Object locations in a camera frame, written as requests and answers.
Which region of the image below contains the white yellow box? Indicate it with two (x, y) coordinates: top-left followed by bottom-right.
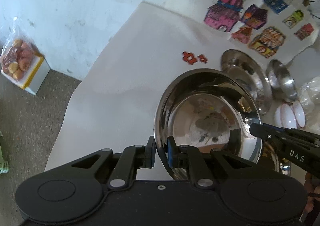
(1, 53), (50, 95)

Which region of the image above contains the person's right hand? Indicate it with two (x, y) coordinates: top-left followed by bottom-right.
(303, 172), (319, 225)

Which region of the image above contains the medium steel plate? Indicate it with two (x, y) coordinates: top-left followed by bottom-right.
(153, 69), (263, 180)

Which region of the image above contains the bag of apples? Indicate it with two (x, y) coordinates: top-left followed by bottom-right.
(1, 17), (35, 81)

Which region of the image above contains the deep steel bowl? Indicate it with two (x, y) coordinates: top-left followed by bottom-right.
(266, 59), (298, 103)

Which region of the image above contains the steel plate with sticker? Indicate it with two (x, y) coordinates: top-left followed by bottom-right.
(221, 49), (272, 115)

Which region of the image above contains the white bowl red rim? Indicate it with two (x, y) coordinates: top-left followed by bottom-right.
(274, 103), (298, 128)
(291, 101), (306, 128)

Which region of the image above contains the clear plastic bag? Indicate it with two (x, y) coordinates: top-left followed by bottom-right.
(299, 76), (320, 134)

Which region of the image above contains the houses drawing paper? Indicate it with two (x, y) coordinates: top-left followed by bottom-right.
(142, 0), (320, 65)

